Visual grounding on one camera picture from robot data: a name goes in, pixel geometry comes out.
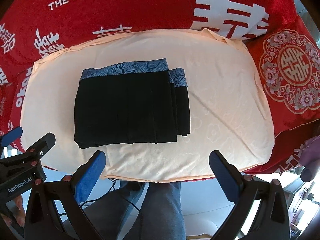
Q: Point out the red pillow white letters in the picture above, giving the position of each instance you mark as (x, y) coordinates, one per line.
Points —
(22, 92)

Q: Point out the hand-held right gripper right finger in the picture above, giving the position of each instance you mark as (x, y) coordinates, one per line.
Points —
(225, 177)

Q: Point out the peach cloth mat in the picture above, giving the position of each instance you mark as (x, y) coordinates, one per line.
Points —
(225, 105)

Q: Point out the red pillow floral embroidery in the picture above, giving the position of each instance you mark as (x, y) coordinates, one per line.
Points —
(290, 67)

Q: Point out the black pants blue waistband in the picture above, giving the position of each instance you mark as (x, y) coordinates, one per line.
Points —
(130, 110)

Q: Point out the red printed blanket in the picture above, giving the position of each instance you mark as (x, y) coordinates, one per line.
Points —
(150, 5)

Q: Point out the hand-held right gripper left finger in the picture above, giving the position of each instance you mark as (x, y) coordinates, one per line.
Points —
(88, 177)

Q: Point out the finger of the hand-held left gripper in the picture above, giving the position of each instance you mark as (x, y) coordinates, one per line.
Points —
(42, 142)
(11, 136)

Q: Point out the person's legs in jeans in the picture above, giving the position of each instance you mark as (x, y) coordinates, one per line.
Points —
(155, 212)

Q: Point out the person's left hand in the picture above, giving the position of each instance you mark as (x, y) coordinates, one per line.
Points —
(20, 210)

